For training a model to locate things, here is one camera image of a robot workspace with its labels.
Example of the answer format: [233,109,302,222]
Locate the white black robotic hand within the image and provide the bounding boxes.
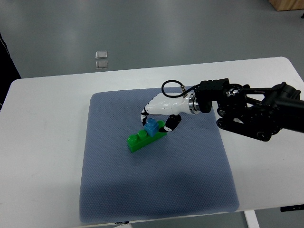
[141,93,200,133]

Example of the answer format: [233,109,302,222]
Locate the blue toy block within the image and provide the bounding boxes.
[144,118,159,137]

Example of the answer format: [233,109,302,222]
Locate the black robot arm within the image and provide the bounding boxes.
[194,78,304,142]

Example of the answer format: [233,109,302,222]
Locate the green four-stud toy block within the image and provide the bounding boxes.
[127,120,166,152]

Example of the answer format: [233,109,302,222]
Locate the blue-grey mesh mat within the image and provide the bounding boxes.
[80,88,239,223]

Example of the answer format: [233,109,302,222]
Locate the lower metal floor plate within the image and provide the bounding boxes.
[95,60,108,69]

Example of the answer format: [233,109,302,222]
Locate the metal floor plate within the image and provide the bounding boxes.
[95,50,108,59]
[95,60,108,69]

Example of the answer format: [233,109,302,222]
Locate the upper metal floor plate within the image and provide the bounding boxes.
[95,50,108,59]

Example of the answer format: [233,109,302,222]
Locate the white table leg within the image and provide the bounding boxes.
[244,210,260,228]

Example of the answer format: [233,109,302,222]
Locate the wooden box corner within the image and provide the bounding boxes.
[269,0,304,11]

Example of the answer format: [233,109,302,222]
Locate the black table control panel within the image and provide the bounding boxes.
[280,204,304,212]

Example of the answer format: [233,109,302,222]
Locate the dark object at left edge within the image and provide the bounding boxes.
[0,36,21,109]

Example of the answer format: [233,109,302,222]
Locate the black cable loop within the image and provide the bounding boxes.
[161,80,201,98]

